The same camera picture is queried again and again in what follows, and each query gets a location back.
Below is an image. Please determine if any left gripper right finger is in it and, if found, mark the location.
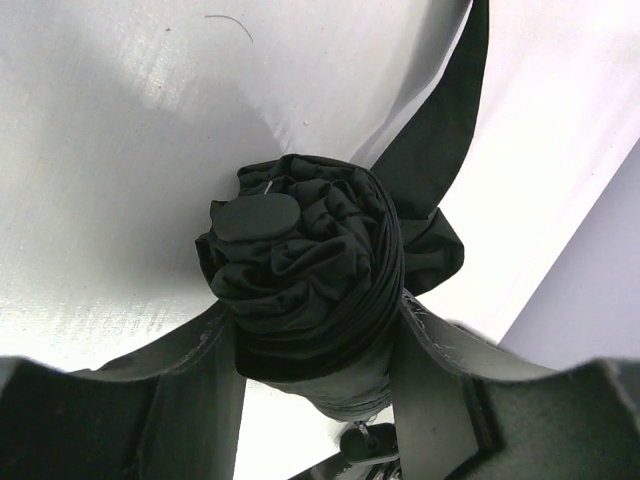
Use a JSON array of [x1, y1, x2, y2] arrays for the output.
[[391, 294, 639, 479]]

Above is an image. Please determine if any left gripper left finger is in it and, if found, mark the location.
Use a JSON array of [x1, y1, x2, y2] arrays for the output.
[[1, 309, 245, 479]]

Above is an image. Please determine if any black folding umbrella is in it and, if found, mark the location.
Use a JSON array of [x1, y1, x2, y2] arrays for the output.
[[196, 1, 489, 450]]

